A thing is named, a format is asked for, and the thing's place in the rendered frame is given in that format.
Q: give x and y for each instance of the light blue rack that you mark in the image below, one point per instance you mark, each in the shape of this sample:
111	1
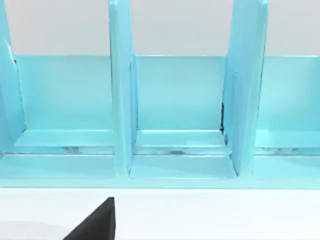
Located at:
175	100

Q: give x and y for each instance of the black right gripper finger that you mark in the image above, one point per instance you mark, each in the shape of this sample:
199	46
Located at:
100	222

